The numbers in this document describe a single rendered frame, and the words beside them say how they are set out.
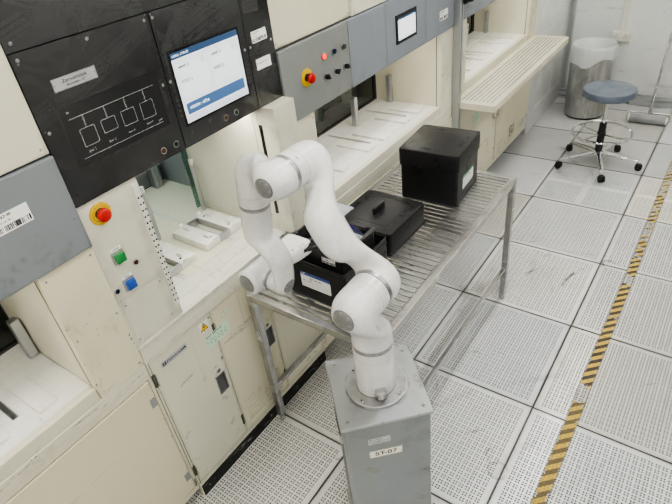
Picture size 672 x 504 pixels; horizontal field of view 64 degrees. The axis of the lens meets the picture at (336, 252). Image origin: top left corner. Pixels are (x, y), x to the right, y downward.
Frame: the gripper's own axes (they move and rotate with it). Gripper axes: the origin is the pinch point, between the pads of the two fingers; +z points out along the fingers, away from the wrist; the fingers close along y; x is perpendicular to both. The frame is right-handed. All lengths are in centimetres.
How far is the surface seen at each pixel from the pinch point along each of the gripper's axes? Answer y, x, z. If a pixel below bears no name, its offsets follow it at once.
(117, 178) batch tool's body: -28, 37, -45
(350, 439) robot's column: 41, -36, -41
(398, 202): -2, -20, 59
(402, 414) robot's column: 52, -31, -29
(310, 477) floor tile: 3, -106, -27
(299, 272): -7.5, -18.6, -1.5
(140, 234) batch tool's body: -29, 17, -44
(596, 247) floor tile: 56, -106, 190
